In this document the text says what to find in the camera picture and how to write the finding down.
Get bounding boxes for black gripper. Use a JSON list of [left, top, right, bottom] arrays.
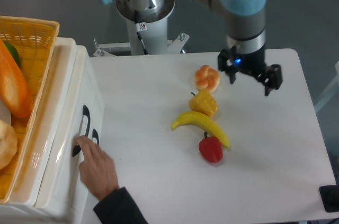
[[217, 47, 282, 96]]

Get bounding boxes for white drawer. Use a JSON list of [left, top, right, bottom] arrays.
[[35, 46, 105, 223]]

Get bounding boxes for dark sleeved forearm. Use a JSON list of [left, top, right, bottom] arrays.
[[93, 187, 148, 224]]

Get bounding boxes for white drawer cabinet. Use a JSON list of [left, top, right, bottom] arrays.
[[0, 37, 106, 224]]

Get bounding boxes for person's bare hand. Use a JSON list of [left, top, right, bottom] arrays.
[[76, 136, 119, 201]]

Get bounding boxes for knotted bread roll toy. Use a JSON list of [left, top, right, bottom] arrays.
[[194, 65, 220, 94]]

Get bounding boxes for yellow toy bell pepper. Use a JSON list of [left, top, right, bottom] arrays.
[[189, 89, 218, 118]]

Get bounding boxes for yellow toy banana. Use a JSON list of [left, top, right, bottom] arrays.
[[171, 111, 230, 148]]

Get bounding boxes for red toy bell pepper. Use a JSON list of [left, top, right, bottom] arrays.
[[198, 131, 223, 163]]

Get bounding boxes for black device at edge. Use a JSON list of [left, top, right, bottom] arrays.
[[319, 185, 339, 213]]

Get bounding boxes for orange woven plastic basket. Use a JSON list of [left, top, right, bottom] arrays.
[[1, 15, 59, 204]]

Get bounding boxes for long baguette toy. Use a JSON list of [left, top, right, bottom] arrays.
[[1, 40, 33, 118]]

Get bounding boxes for green toy vegetable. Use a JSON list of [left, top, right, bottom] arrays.
[[4, 41, 21, 68]]

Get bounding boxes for round bread bun toy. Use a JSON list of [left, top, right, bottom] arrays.
[[0, 120, 17, 169]]

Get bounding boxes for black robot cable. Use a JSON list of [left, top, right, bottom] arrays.
[[133, 9, 149, 56]]

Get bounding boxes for black lower drawer handle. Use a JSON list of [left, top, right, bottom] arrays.
[[92, 129, 100, 145]]

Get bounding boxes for black drawer handle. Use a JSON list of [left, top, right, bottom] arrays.
[[72, 105, 91, 157], [92, 129, 100, 145]]

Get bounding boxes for black top drawer handle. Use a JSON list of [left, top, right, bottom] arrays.
[[72, 105, 91, 157]]

